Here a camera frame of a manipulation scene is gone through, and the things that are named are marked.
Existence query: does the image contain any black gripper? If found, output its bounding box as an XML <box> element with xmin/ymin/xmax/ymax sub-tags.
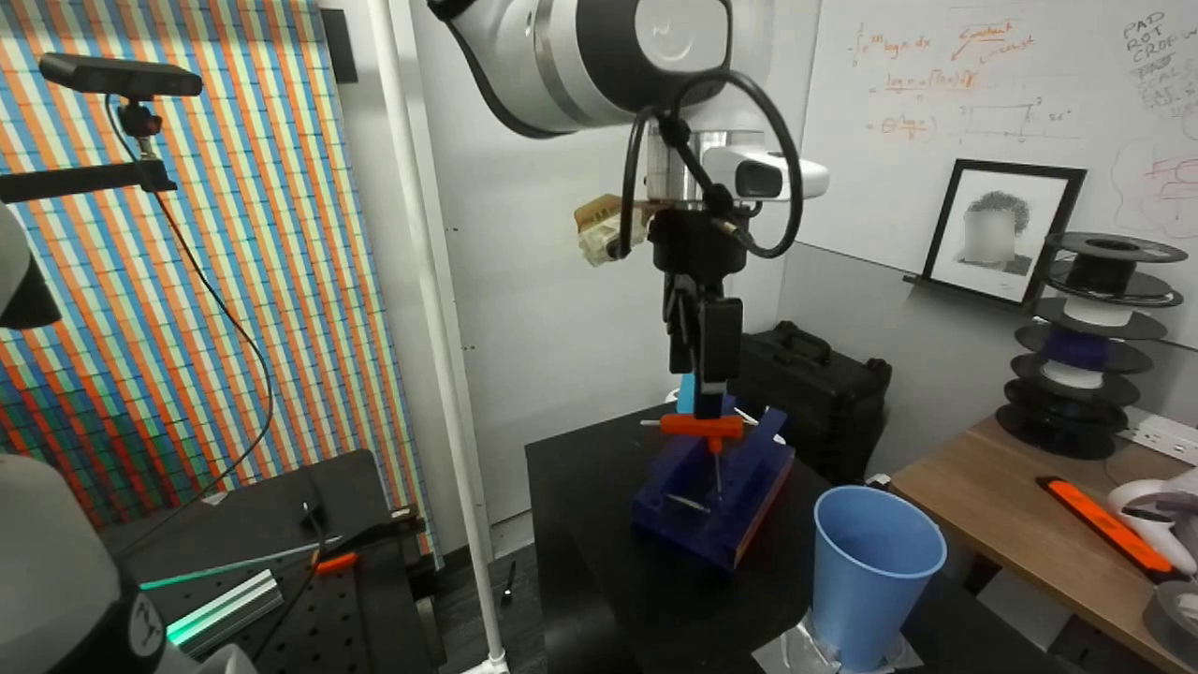
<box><xmin>648</xmin><ymin>200</ymin><xmax>752</xmax><ymax>423</ymax></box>

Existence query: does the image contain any orange handled wrench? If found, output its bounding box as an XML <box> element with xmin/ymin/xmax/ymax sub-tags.
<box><xmin>636</xmin><ymin>408</ymin><xmax>761</xmax><ymax>455</ymax></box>

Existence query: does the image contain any blue toolbox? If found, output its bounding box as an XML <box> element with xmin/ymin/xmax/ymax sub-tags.
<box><xmin>623</xmin><ymin>405</ymin><xmax>802</xmax><ymax>575</ymax></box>

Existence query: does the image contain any blue plastic cup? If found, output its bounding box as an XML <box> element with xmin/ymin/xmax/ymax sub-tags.
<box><xmin>807</xmin><ymin>483</ymin><xmax>952</xmax><ymax>674</ymax></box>

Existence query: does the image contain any black hard case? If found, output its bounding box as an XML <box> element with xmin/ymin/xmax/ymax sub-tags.
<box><xmin>725</xmin><ymin>318</ymin><xmax>895</xmax><ymax>485</ymax></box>

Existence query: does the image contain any beige connector block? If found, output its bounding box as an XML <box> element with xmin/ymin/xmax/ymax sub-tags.
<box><xmin>570</xmin><ymin>189</ymin><xmax>655</xmax><ymax>268</ymax></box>

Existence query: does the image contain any black table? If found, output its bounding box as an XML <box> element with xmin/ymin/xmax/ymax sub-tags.
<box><xmin>519</xmin><ymin>399</ymin><xmax>1003</xmax><ymax>674</ymax></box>

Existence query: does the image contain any white vertical pole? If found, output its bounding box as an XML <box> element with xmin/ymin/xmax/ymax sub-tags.
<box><xmin>354</xmin><ymin>0</ymin><xmax>514</xmax><ymax>674</ymax></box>

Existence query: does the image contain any silver tape patch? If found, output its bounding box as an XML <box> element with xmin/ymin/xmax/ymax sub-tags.
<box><xmin>744</xmin><ymin>614</ymin><xmax>929</xmax><ymax>674</ymax></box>

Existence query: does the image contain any wooden table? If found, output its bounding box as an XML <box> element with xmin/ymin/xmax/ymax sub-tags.
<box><xmin>889</xmin><ymin>413</ymin><xmax>1198</xmax><ymax>674</ymax></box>

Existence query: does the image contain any black filament spool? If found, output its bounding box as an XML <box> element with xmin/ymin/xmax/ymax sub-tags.
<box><xmin>992</xmin><ymin>376</ymin><xmax>1134</xmax><ymax>465</ymax></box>
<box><xmin>1044</xmin><ymin>227</ymin><xmax>1191</xmax><ymax>314</ymax></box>

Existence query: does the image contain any white filament spool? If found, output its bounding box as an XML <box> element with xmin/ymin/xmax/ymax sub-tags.
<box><xmin>1008</xmin><ymin>351</ymin><xmax>1145</xmax><ymax>413</ymax></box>

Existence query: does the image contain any purple filament spool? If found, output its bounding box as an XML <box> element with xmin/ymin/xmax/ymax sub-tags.
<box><xmin>1012</xmin><ymin>295</ymin><xmax>1173</xmax><ymax>376</ymax></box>

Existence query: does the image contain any whiteboard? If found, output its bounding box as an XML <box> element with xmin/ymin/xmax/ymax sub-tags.
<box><xmin>797</xmin><ymin>0</ymin><xmax>1198</xmax><ymax>279</ymax></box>

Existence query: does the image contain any orange utility knife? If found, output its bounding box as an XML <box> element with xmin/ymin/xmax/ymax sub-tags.
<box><xmin>1033</xmin><ymin>473</ymin><xmax>1181</xmax><ymax>584</ymax></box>

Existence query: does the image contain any black optical breadboard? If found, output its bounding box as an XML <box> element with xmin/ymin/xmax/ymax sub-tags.
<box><xmin>102</xmin><ymin>445</ymin><xmax>443</xmax><ymax>674</ymax></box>

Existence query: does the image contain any white power strip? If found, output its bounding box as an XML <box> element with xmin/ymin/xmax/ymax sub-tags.
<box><xmin>1123</xmin><ymin>408</ymin><xmax>1198</xmax><ymax>469</ymax></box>

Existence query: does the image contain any white handheld device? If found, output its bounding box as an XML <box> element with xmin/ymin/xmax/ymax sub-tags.
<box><xmin>1104</xmin><ymin>465</ymin><xmax>1198</xmax><ymax>546</ymax></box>

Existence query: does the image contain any aluminium bar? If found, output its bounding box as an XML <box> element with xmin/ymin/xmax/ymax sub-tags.
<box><xmin>136</xmin><ymin>540</ymin><xmax>329</xmax><ymax>650</ymax></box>

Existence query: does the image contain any white rounded machine housing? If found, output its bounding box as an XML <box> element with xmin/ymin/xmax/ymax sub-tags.
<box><xmin>0</xmin><ymin>449</ymin><xmax>132</xmax><ymax>674</ymax></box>

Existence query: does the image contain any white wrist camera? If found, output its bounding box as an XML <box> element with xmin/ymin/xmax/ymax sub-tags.
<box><xmin>725</xmin><ymin>142</ymin><xmax>834</xmax><ymax>207</ymax></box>

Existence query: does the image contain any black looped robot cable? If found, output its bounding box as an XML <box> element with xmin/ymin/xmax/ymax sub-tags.
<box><xmin>617</xmin><ymin>67</ymin><xmax>807</xmax><ymax>264</ymax></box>

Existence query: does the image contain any black picture frame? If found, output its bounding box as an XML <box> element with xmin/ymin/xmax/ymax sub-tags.
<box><xmin>917</xmin><ymin>158</ymin><xmax>1089</xmax><ymax>310</ymax></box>

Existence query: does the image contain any orange handled tool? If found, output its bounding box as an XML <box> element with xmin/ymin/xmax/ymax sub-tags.
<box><xmin>308</xmin><ymin>501</ymin><xmax>431</xmax><ymax>584</ymax></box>

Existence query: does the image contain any black camera cable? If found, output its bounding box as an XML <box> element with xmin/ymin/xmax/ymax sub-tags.
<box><xmin>106</xmin><ymin>94</ymin><xmax>275</xmax><ymax>506</ymax></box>

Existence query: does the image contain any black stereo camera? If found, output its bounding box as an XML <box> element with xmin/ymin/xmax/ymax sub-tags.
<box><xmin>34</xmin><ymin>47</ymin><xmax>204</xmax><ymax>103</ymax></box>

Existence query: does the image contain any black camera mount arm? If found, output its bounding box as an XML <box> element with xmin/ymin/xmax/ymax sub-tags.
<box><xmin>0</xmin><ymin>158</ymin><xmax>179</xmax><ymax>207</ymax></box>

